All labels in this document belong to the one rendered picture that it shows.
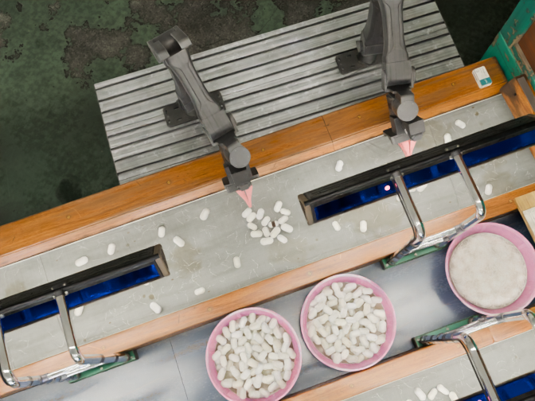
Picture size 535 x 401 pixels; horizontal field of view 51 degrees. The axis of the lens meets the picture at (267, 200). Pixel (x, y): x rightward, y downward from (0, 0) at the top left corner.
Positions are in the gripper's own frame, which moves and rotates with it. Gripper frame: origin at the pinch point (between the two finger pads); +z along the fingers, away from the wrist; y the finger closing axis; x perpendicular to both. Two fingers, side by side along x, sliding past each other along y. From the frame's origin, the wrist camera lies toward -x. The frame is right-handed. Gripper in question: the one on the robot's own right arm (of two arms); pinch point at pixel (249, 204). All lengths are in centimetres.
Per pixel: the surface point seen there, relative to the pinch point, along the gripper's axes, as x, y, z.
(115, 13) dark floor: 148, -29, -55
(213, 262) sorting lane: -0.3, -15.5, 13.6
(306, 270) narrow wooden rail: -9.3, 9.0, 21.3
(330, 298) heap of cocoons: -12.7, 13.0, 31.1
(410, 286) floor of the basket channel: -11, 37, 38
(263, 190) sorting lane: 9.5, 5.4, 1.4
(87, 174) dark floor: 101, -62, 4
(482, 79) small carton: 12, 80, -8
